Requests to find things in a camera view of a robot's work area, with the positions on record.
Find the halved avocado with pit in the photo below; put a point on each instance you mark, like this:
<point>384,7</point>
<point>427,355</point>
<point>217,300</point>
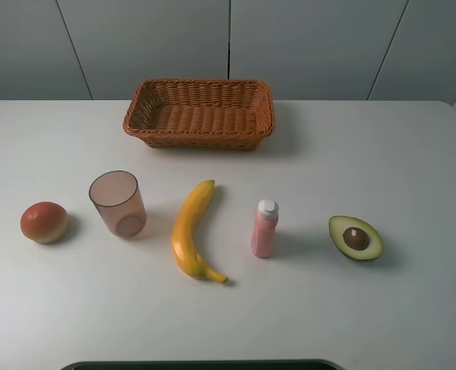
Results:
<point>355,238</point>

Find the brown wicker basket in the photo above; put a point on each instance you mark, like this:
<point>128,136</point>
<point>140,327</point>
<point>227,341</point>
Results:
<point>201,113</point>

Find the yellow banana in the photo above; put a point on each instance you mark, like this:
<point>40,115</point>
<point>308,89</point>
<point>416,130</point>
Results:
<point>185,252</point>

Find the pink bottle with white cap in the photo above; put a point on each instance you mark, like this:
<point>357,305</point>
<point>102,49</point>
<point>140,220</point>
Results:
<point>266,219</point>

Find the translucent brown plastic cup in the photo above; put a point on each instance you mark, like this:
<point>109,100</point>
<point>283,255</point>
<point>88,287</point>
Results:
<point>117,198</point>

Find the red orange round fruit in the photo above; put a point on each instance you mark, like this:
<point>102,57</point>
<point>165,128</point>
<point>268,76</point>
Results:
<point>44,222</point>

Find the dark tray edge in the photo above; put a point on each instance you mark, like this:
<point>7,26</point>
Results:
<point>211,364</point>

